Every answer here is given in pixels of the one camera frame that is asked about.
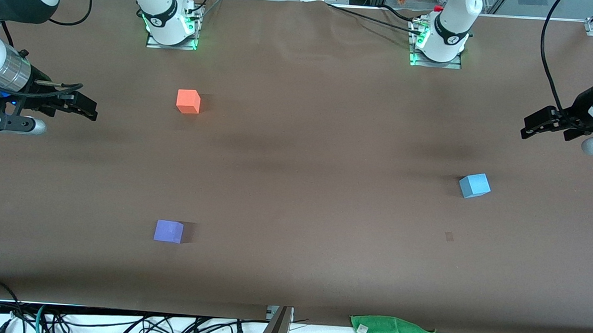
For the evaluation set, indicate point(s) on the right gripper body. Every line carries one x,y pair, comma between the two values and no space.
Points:
38,100

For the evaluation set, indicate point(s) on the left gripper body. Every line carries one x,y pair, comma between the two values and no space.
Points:
574,120

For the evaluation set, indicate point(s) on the blue foam block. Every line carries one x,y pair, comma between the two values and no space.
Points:
474,186

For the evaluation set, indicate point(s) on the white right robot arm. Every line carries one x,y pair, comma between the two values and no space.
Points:
163,10

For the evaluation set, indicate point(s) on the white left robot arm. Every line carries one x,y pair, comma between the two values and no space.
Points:
447,28

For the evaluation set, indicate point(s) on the orange foam block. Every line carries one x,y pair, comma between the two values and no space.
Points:
187,101

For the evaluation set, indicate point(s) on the purple foam block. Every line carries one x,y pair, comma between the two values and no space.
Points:
168,231

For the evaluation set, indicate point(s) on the brown table cover sheet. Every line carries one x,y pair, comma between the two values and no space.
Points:
295,196

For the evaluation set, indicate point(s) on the grey metal post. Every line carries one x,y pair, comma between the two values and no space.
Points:
275,330

